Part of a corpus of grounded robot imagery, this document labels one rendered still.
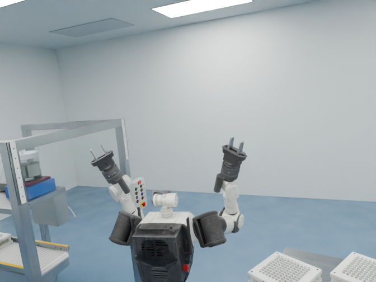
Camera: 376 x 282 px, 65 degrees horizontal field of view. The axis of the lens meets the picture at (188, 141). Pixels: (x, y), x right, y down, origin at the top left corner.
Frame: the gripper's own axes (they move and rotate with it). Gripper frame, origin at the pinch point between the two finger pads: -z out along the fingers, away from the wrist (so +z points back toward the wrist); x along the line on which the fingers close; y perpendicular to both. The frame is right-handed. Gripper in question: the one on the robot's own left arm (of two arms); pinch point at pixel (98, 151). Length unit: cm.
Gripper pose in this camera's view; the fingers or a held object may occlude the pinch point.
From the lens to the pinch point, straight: 159.7
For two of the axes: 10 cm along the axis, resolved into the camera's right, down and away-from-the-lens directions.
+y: 3.5, 2.5, -9.0
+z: 4.0, 8.3, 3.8
